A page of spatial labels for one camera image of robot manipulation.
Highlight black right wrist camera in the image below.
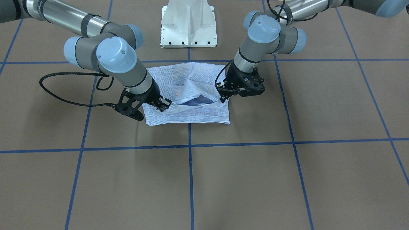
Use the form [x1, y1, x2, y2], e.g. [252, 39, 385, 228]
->
[114, 88, 145, 121]

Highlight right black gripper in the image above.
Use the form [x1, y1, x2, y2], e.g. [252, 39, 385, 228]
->
[141, 80, 172, 112]

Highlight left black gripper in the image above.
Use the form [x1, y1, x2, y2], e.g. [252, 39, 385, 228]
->
[216, 61, 254, 103]

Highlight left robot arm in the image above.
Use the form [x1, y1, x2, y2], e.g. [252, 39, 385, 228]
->
[215, 0, 408, 103]

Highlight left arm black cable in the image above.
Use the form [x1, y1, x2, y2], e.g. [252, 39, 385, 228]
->
[214, 59, 234, 90]

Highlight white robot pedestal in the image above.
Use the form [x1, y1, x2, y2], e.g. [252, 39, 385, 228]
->
[160, 0, 218, 48]

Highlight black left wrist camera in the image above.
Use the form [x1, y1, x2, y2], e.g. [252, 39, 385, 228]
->
[238, 67, 265, 97]

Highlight light blue striped shirt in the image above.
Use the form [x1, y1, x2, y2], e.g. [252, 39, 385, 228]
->
[142, 63, 230, 126]

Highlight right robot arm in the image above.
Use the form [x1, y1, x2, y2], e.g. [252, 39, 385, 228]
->
[1, 0, 171, 120]

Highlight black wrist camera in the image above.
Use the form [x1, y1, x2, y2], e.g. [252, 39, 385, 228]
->
[114, 88, 145, 121]
[238, 67, 265, 97]

